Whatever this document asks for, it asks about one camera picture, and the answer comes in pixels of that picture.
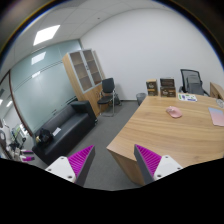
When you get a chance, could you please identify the black mesh office chair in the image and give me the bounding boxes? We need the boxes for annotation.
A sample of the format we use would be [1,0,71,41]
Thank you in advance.
[179,69,209,96]

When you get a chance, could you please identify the black leather sofa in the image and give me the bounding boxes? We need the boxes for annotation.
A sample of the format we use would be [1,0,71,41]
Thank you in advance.
[32,101,97,165]

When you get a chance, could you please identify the white paper on sofa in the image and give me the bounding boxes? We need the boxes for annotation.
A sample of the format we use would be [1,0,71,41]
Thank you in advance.
[52,127,61,137]

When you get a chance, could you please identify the pink mouse pad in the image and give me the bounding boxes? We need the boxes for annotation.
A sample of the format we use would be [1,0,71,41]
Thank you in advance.
[209,107,224,127]

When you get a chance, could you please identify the ceiling light panel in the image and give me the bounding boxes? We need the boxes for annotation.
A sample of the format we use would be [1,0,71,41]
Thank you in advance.
[33,25,60,46]

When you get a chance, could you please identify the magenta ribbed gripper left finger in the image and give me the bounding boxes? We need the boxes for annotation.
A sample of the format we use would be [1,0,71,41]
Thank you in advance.
[46,145,95,186]

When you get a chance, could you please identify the pink computer mouse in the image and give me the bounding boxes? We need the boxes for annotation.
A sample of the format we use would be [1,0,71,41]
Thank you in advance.
[166,106,182,118]

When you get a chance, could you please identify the black visitor chair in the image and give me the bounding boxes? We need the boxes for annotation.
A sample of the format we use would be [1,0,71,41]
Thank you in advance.
[97,78,121,107]

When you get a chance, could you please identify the dark brown stacked boxes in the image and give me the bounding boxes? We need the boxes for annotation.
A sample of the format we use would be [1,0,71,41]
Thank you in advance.
[160,78,176,97]

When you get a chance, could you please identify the small brown box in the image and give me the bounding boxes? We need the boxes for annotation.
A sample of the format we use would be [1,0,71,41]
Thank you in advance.
[146,79,158,96]

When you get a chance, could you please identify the grey mesh waste bin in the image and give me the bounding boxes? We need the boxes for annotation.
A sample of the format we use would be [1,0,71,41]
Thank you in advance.
[136,93,146,105]

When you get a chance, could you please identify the white green sticker sheet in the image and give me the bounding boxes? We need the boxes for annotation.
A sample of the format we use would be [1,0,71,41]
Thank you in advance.
[178,93,197,102]

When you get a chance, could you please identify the wooden glass-door cabinet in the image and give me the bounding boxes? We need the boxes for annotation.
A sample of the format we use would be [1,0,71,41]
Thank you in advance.
[62,49,106,116]

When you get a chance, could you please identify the wooden office desk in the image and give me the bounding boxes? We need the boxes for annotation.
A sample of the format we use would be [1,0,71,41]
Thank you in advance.
[106,81,224,187]

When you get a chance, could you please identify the black bag on sofa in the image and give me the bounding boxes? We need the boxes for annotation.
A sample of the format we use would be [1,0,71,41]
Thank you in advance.
[36,128,53,145]

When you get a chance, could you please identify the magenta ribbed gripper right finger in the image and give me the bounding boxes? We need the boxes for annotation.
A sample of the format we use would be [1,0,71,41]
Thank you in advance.
[134,144,182,184]

